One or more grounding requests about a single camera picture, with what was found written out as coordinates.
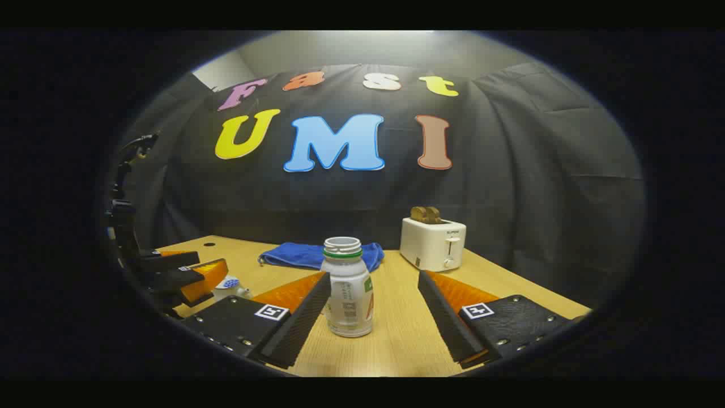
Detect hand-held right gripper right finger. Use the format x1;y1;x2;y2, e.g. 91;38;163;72
417;270;573;370

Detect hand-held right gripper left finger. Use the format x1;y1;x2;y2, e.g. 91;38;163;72
180;271;332;369

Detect white plastic water bottle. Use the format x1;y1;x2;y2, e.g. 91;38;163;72
320;237;374;338

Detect white ceramic teacup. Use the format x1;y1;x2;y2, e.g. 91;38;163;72
212;283;253;302

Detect blue towel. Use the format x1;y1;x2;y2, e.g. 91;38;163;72
258;242;386;273

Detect white toaster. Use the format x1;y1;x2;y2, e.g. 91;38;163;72
399;217;467;273

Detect black backdrop cloth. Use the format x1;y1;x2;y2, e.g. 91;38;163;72
113;62;646;309

